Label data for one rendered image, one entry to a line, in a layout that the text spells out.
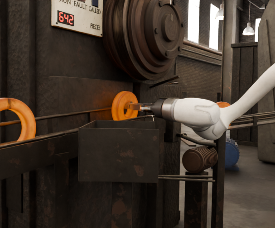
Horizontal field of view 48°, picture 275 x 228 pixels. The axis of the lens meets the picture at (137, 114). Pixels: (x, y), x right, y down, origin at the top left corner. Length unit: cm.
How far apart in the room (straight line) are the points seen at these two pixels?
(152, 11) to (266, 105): 293
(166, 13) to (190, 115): 53
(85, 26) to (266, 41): 307
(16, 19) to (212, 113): 87
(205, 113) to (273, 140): 297
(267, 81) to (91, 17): 74
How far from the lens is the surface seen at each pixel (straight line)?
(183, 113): 112
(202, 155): 162
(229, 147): 344
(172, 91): 181
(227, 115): 125
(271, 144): 408
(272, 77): 114
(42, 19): 126
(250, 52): 561
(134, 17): 134
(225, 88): 1034
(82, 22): 131
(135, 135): 77
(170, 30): 143
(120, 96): 128
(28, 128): 99
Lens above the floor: 80
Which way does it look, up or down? 3 degrees down
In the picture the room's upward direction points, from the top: 1 degrees clockwise
